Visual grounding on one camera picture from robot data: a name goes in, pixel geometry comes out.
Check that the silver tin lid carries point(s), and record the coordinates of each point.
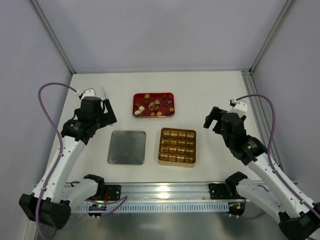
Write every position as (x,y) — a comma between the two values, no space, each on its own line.
(127,147)

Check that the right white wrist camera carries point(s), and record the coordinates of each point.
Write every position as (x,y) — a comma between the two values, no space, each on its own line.
(239,107)

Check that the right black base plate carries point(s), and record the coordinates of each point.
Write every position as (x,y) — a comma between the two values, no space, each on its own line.
(218,191)

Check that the red chocolate tray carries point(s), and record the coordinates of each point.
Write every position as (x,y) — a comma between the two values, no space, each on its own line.
(157,102)

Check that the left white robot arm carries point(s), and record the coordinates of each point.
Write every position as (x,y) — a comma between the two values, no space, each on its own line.
(49,203)

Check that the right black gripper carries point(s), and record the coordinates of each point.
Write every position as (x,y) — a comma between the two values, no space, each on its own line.
(215,119)

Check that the aluminium frame post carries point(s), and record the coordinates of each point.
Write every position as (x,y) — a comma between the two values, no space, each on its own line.
(51,34)
(276,26)

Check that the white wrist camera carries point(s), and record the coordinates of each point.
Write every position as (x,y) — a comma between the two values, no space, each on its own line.
(85,93)
(239,107)

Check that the white slotted cable duct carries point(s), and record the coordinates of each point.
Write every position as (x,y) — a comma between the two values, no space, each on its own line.
(153,207)

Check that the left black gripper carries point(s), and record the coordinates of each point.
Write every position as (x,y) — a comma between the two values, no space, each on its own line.
(106,116)

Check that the right aluminium frame post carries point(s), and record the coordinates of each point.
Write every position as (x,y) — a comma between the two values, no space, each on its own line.
(276,26)

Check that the gold chocolate box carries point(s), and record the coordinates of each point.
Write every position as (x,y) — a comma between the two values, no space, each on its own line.
(177,147)

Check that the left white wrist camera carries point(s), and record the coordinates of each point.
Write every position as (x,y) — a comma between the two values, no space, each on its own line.
(85,93)

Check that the left aluminium frame post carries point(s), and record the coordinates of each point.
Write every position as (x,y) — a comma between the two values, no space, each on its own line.
(51,34)

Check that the aluminium mounting rail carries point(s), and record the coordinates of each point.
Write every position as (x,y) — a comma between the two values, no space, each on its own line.
(162,191)

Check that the white square chocolate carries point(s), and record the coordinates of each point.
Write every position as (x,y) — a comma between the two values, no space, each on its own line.
(141,108)

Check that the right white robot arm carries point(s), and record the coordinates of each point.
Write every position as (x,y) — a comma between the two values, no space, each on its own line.
(297,215)

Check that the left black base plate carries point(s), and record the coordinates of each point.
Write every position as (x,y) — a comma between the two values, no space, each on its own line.
(112,192)

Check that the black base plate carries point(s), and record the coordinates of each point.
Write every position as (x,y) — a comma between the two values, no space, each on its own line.
(112,192)
(218,191)

